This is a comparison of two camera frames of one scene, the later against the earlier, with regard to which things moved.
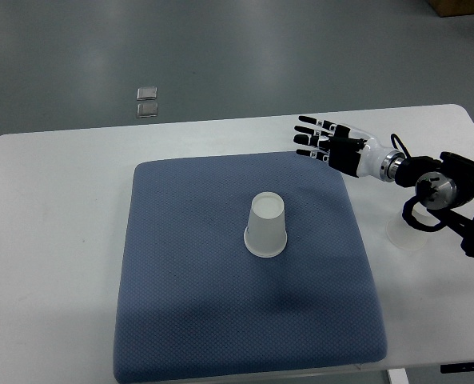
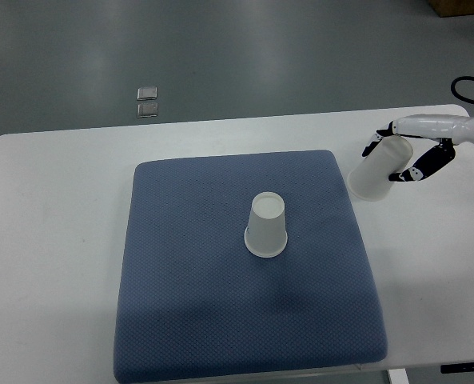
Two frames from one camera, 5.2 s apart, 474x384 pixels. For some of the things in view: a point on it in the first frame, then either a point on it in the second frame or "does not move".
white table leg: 398,376 does not move
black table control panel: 466,366 does not move
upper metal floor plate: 146,94 does not move
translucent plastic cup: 406,238 → 369,179
